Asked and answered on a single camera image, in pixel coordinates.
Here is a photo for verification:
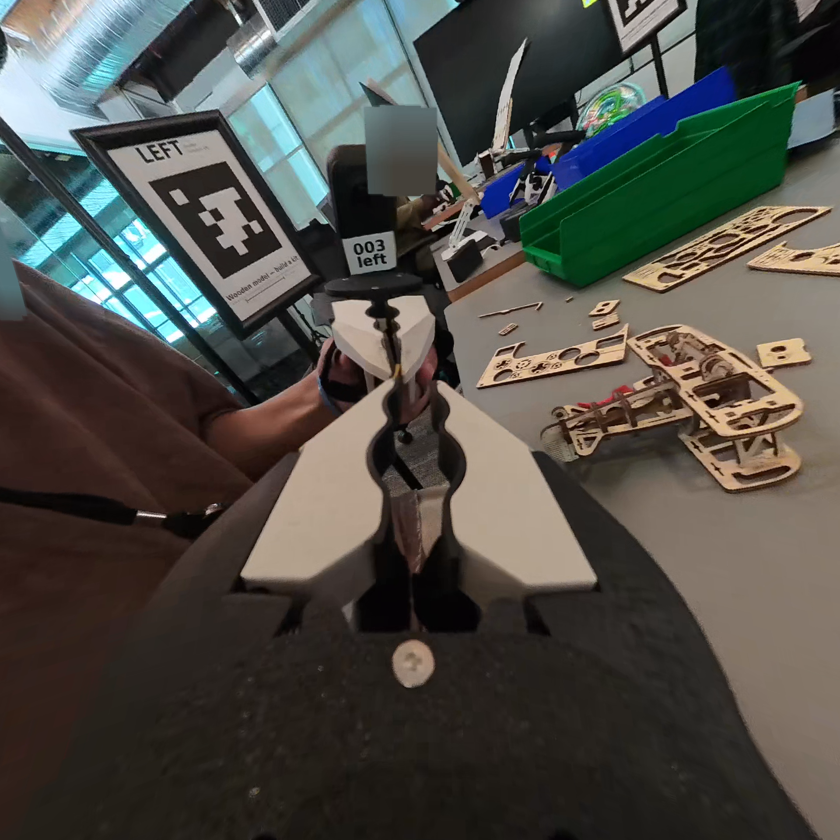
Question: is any black lanyard strap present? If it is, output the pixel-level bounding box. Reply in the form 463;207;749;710
0;486;224;540

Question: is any clear ball maze toy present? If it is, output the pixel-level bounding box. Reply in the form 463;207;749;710
576;82;634;139

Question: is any long wooden punch-out sheet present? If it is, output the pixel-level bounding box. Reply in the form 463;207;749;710
622;205;833;293

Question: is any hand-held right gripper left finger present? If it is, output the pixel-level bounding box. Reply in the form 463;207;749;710
239;382;413;632

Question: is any wooden model airplane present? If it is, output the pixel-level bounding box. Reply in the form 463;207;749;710
541;325;805;493

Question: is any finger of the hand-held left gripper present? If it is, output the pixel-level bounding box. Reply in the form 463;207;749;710
331;299;389;383
392;297;437;386

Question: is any tall curved wooden piece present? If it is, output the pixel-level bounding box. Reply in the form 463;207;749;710
491;38;530;161

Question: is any large blue plastic bin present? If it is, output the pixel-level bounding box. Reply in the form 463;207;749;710
551;66;737;191

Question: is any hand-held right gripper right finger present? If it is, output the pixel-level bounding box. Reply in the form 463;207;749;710
413;382;599;632

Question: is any person's left forearm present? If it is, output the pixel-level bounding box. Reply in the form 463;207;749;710
200;377;337;484

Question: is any small blue plastic bin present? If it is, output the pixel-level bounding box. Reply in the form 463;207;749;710
481;154;559;221

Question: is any silver ventilation duct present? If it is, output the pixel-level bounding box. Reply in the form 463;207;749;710
226;0;309;78

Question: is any black monitor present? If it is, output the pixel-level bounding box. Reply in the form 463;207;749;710
413;0;634;178

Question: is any black framed marker sign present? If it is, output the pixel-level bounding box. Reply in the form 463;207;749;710
71;110;322;341

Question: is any person's left hand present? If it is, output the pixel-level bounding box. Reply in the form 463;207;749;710
318;343;439;427

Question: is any grey desk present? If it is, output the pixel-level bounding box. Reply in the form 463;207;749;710
446;141;840;840

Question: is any brown shirt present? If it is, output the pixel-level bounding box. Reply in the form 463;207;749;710
0;259;303;840

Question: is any wooden sheet with round holes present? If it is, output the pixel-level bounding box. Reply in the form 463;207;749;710
477;325;630;389

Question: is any small marker sign on stand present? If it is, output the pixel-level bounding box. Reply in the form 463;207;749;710
607;0;688;55

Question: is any notched wooden punch-out sheet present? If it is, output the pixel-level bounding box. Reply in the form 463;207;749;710
747;241;840;277

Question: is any square wooden piece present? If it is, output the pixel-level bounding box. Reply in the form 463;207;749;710
756;338;812;368

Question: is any green plastic bin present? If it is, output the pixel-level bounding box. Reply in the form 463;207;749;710
518;82;803;290

